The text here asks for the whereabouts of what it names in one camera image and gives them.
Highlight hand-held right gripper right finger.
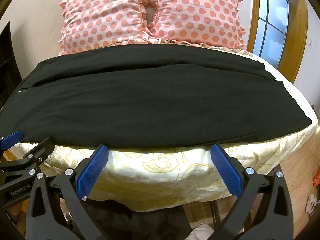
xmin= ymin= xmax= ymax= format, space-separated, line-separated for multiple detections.
xmin=210 ymin=143 xmax=294 ymax=240

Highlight dark wooden cabinet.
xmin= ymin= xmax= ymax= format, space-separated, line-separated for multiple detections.
xmin=0 ymin=21 xmax=23 ymax=110

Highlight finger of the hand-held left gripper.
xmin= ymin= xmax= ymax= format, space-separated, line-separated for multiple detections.
xmin=0 ymin=137 xmax=56 ymax=181
xmin=0 ymin=130 xmax=24 ymax=155

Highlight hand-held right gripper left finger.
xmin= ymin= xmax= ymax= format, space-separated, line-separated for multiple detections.
xmin=26 ymin=144 xmax=110 ymax=240

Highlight person's dark clothing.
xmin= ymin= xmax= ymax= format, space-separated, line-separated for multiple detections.
xmin=86 ymin=200 xmax=192 ymax=240

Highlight black pants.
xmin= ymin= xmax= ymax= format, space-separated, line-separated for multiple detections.
xmin=0 ymin=44 xmax=312 ymax=149

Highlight pink polka dot pillow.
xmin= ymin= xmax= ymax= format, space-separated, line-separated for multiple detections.
xmin=58 ymin=0 xmax=148 ymax=56
xmin=142 ymin=0 xmax=247 ymax=51

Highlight white floral slipper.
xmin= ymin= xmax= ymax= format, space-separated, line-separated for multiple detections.
xmin=306 ymin=192 xmax=320 ymax=215

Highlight wooden framed window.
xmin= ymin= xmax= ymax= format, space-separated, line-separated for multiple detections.
xmin=246 ymin=0 xmax=309 ymax=84

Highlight yellow patterned bed sheet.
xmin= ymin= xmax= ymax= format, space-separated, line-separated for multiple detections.
xmin=10 ymin=42 xmax=319 ymax=213

